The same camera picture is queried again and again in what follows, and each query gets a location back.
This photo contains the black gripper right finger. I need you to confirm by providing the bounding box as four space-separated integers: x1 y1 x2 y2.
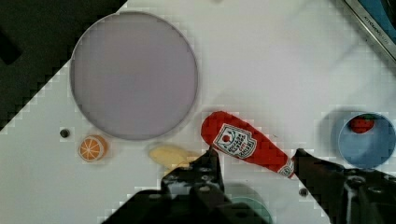
293 148 396 224

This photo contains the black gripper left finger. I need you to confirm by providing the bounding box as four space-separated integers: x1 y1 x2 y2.
161 147 224 198

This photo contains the red plush ketchup bottle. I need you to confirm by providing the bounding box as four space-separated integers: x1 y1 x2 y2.
201 111 294 178

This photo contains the yellow peeled banana toy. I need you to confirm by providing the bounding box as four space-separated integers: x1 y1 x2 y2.
149 145 200 170

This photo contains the blue bowl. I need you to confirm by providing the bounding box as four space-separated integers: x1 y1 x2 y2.
332 112 395 169

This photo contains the green mug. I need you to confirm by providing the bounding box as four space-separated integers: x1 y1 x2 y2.
231 197 273 224

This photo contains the red strawberry in bowl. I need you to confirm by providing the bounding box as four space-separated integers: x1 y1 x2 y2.
349 115 375 133

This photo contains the orange slice toy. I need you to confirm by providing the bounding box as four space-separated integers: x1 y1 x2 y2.
78 135 108 162

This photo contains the grey round plate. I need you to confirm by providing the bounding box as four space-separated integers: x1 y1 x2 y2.
70 12 198 140

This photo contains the black toaster oven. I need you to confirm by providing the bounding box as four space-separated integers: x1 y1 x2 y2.
341 0 396 61

